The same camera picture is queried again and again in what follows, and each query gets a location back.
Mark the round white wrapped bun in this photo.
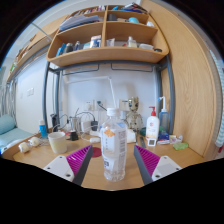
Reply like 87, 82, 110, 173
18, 141, 31, 154
28, 136, 41, 148

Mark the grey metal desk frame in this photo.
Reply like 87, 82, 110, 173
42, 54, 176, 136

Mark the bed with teal sheet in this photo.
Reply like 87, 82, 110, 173
0, 128, 34, 156

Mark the white charger block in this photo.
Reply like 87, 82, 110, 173
80, 120, 92, 133

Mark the wooden tree figurine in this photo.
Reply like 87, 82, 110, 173
125, 96, 144, 133

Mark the blue tube white cap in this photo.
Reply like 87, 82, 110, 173
38, 119, 48, 139

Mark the small white digital thermometer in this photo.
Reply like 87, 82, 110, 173
146, 137, 157, 147

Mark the flat round red coaster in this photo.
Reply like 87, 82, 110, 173
91, 146, 102, 158

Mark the white pump bottle red top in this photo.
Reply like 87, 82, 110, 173
145, 106, 161, 142

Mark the blue lidded jar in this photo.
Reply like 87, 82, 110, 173
158, 131, 171, 143

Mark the cream ceramic mug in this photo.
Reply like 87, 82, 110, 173
47, 131, 68, 155

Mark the green striped white towel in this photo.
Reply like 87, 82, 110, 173
214, 49, 224, 148

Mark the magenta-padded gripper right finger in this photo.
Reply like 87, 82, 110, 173
133, 144, 183, 186

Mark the wooden shelf unit with items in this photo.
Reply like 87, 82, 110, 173
46, 3, 170, 68

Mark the blue bottle white nozzle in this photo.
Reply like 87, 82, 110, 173
157, 96, 170, 134

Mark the small green dish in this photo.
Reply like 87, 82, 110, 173
172, 142, 190, 151

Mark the clear plastic water bottle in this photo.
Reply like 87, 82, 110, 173
100, 107, 128, 183

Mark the small black adapter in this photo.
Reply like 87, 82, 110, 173
69, 131, 79, 142

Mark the white desk lamp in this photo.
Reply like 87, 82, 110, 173
63, 75, 118, 109

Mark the wooden wardrobe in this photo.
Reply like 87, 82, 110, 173
141, 0, 224, 159

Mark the long wooden wall shelf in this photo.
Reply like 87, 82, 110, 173
6, 14, 68, 83

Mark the teal pillow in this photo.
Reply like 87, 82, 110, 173
0, 114, 17, 135

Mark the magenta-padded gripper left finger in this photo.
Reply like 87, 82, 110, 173
43, 144, 95, 187

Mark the black charger plug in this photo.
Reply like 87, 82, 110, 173
90, 120, 99, 132

